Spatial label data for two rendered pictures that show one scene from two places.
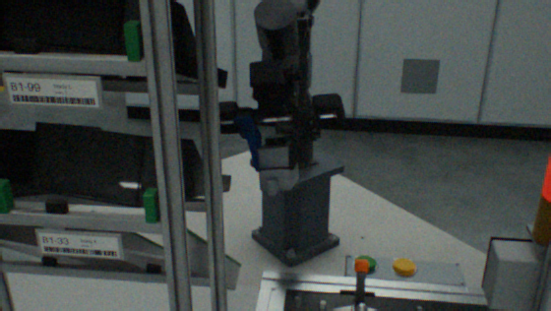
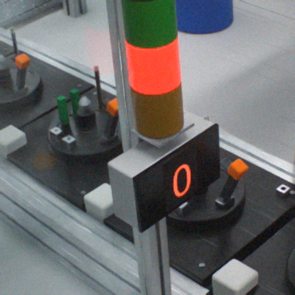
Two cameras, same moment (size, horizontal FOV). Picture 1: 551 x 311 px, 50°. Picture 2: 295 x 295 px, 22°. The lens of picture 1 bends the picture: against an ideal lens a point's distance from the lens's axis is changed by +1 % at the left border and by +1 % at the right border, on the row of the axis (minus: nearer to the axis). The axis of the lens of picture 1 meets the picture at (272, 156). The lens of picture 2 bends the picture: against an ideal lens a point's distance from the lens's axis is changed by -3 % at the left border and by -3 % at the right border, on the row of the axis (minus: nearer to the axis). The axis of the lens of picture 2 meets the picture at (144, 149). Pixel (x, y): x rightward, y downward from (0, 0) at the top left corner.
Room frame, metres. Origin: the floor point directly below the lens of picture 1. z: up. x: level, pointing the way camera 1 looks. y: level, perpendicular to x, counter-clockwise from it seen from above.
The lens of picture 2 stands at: (0.96, -0.80, 1.70)
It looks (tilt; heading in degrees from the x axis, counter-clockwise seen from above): 36 degrees down; 132
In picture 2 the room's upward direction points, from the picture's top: 6 degrees counter-clockwise
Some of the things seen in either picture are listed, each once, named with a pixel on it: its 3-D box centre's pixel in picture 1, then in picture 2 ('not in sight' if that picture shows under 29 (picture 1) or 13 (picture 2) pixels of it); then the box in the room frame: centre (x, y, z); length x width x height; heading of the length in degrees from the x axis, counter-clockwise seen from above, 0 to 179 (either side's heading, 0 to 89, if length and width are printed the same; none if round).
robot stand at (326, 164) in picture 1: (295, 202); not in sight; (1.11, -0.05, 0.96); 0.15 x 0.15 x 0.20; 37
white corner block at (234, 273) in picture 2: not in sight; (234, 283); (0.56, -0.21, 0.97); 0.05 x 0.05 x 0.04; 83
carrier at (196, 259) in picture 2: not in sight; (197, 176); (0.41, -0.10, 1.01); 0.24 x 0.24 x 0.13; 83
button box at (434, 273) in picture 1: (402, 281); not in sight; (0.87, -0.24, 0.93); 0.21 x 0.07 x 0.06; 83
